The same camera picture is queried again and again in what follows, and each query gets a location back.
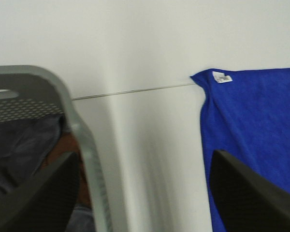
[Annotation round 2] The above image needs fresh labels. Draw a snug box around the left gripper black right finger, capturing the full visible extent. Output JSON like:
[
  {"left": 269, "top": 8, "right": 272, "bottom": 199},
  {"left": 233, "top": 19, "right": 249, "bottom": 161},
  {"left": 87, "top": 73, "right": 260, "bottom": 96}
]
[{"left": 211, "top": 150, "right": 290, "bottom": 232}]

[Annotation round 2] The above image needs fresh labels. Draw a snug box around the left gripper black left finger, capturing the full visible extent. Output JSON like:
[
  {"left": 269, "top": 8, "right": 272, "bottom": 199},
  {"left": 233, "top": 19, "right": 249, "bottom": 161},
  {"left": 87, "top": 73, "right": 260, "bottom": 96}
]
[{"left": 0, "top": 160, "right": 78, "bottom": 232}]

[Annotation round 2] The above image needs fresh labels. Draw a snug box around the blue microfibre towel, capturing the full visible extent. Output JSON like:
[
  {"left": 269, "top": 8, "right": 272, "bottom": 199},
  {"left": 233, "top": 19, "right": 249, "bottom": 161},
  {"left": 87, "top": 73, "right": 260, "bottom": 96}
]
[{"left": 192, "top": 68, "right": 290, "bottom": 232}]

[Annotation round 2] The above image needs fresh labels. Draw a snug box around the grey cloth in basket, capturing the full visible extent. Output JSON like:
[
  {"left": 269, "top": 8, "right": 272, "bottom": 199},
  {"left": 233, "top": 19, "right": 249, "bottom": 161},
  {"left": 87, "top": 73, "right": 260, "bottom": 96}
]
[{"left": 0, "top": 114, "right": 96, "bottom": 232}]

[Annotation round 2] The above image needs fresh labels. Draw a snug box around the brown cloth in basket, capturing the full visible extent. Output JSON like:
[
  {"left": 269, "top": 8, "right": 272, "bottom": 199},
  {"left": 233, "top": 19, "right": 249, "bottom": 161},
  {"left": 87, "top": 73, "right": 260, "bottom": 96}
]
[{"left": 39, "top": 132, "right": 92, "bottom": 209}]

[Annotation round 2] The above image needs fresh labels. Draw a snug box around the grey perforated plastic basket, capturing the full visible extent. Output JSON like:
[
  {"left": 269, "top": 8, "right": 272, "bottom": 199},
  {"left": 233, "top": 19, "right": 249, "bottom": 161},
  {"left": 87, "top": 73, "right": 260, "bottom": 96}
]
[{"left": 0, "top": 65, "right": 113, "bottom": 232}]

